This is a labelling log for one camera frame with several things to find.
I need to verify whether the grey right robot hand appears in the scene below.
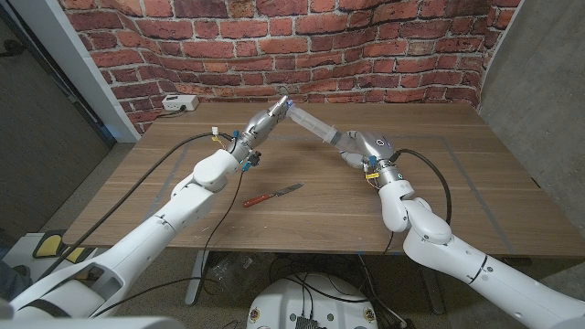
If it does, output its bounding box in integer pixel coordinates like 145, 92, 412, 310
339, 129, 398, 169

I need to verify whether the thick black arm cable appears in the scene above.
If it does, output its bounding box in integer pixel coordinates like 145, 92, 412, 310
38, 131, 234, 281
390, 148, 453, 228

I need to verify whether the brick print backdrop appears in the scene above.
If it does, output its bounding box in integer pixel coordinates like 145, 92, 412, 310
57, 0, 522, 134

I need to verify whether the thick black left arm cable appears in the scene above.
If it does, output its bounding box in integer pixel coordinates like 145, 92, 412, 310
38, 131, 234, 281

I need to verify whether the metal table leg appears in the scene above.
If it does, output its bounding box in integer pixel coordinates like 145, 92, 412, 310
419, 267, 447, 315
185, 249, 211, 306

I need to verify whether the black power cord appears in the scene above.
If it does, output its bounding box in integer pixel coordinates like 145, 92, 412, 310
156, 104, 188, 119

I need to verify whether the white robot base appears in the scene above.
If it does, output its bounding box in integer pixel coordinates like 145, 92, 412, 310
246, 272, 379, 329

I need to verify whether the red-handled knife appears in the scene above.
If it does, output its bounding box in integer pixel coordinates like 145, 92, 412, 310
242, 182, 305, 208

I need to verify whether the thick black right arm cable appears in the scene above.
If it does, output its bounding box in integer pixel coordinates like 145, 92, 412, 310
390, 148, 453, 228

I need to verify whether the clear plastic syringe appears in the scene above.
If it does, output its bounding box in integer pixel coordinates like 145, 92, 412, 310
286, 103, 357, 152

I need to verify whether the thin black left wrist cable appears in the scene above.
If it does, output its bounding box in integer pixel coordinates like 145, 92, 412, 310
90, 169, 248, 319

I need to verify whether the black handle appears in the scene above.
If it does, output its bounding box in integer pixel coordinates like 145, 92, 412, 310
0, 39, 27, 58

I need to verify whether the black cable under table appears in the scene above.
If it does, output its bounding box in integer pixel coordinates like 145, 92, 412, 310
273, 271, 383, 321

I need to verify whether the white pillar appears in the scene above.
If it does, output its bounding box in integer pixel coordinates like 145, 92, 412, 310
7, 0, 142, 143

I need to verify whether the person in dark jeans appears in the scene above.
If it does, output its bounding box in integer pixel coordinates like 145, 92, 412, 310
0, 259, 32, 302

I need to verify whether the clear plastic bag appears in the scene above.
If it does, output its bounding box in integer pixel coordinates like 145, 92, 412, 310
209, 253, 271, 293

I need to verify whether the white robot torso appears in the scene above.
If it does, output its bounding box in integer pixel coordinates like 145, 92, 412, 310
0, 299, 186, 329

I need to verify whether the yellow and black foot pedal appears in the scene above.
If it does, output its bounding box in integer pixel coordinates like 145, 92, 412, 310
32, 229, 88, 264

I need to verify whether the white power box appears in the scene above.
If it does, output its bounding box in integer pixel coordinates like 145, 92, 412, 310
161, 94, 200, 112

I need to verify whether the dark partition panel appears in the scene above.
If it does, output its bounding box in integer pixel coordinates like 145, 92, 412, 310
0, 8, 116, 243

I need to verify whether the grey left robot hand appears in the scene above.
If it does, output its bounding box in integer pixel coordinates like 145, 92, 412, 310
231, 94, 294, 157

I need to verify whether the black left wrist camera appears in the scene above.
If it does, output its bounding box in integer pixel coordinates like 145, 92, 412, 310
244, 150, 262, 173

